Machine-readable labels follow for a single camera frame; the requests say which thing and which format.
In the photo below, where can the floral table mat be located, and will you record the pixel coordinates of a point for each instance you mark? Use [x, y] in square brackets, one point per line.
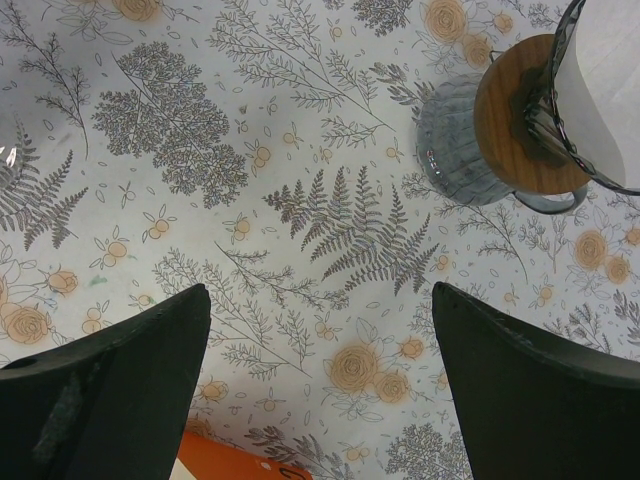
[265, 149]

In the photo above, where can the white paper coffee filter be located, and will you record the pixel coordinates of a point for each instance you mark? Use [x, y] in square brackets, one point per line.
[597, 85]

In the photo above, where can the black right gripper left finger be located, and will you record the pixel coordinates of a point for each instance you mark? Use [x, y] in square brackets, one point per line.
[112, 405]

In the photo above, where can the clear glass carafe wood collar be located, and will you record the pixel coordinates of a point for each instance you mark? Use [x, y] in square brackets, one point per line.
[18, 155]

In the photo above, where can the grey glass dripper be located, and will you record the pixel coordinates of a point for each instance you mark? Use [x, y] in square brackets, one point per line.
[542, 116]

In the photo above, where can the orange coffee filter box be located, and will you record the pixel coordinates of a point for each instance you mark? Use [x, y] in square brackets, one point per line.
[199, 458]

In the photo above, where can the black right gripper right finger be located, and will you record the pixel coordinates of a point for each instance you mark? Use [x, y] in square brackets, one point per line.
[531, 404]

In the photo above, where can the grey glass server jug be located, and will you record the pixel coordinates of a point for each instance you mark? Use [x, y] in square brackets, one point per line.
[450, 156]

